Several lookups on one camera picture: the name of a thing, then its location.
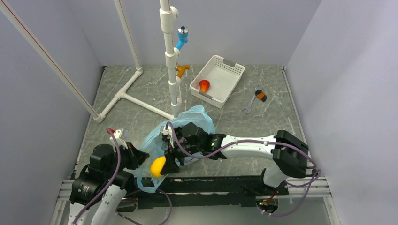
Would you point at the yellow fake fruit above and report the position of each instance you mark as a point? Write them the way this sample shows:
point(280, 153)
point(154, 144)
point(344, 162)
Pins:
point(157, 166)

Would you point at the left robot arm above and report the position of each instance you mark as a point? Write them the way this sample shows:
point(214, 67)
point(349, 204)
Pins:
point(103, 183)

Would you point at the orange black small tool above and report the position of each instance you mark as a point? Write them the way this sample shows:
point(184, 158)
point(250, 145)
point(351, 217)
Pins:
point(261, 95)

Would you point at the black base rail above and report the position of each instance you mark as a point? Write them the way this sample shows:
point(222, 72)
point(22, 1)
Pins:
point(206, 191)

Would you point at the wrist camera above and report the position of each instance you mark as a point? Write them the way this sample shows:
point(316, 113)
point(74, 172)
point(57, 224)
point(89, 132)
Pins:
point(167, 135)
point(119, 135)

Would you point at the blue pipe fitting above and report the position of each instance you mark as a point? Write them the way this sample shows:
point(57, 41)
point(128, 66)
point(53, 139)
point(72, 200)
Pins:
point(182, 33)

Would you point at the white PVC pipe frame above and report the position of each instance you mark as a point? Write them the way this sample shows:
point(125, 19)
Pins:
point(106, 39)

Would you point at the white plastic basket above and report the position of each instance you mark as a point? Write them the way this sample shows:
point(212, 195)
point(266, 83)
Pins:
point(223, 76)

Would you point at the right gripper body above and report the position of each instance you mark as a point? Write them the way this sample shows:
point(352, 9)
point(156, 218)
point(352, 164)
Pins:
point(192, 149)

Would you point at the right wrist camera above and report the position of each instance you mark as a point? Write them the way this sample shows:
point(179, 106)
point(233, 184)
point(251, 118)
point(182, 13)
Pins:
point(167, 135)

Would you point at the silver wrench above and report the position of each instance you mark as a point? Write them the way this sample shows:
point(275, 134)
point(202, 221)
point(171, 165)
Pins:
point(247, 108)

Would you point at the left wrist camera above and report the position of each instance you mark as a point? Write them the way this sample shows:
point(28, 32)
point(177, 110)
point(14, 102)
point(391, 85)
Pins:
point(119, 135)

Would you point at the red fake fruit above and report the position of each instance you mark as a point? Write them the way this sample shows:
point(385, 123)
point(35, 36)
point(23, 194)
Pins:
point(204, 85)

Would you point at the orange pipe fitting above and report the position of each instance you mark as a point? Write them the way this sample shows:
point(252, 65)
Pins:
point(181, 69)

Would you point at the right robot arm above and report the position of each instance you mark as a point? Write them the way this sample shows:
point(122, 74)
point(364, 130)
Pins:
point(288, 153)

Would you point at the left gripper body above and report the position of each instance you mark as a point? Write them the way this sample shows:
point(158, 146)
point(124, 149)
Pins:
point(128, 159)

